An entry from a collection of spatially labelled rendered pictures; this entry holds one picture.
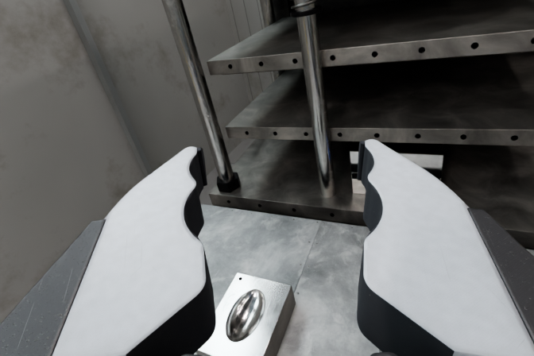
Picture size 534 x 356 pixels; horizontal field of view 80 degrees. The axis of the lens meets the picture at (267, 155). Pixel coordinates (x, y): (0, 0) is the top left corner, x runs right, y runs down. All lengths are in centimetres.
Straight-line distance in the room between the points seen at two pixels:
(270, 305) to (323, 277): 18
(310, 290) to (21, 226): 164
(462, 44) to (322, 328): 75
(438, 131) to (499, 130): 14
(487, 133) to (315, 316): 66
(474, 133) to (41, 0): 206
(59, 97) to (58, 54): 23
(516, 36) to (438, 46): 16
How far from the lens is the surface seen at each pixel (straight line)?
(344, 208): 112
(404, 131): 104
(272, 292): 82
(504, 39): 96
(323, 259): 95
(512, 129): 106
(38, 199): 215
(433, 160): 108
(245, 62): 108
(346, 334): 83
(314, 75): 96
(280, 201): 119
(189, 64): 112
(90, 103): 225
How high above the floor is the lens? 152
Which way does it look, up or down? 29 degrees down
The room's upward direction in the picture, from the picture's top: 13 degrees counter-clockwise
